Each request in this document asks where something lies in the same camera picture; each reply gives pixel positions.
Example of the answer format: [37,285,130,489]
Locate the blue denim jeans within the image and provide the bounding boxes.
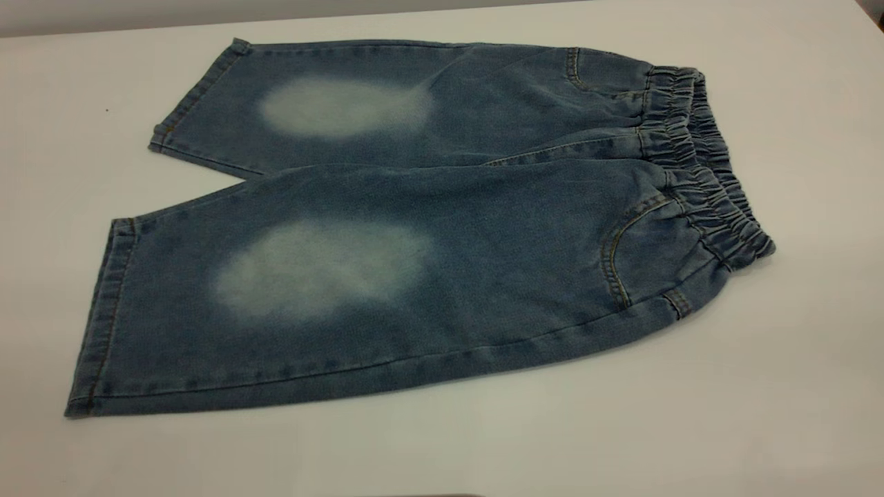
[64,38,776,419]

